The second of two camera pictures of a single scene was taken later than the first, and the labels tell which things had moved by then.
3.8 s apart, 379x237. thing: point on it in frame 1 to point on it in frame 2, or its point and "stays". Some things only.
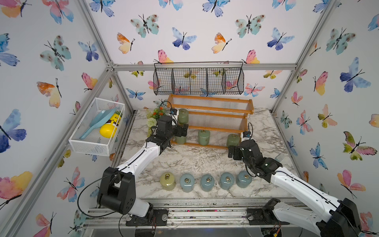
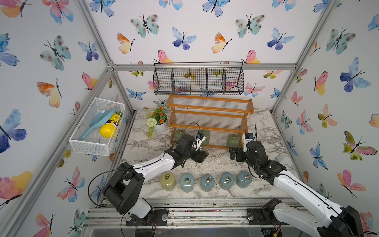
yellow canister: (167, 181) stays
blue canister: (207, 182) stays
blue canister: (243, 179) stays
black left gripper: (178, 130) to (200, 156)
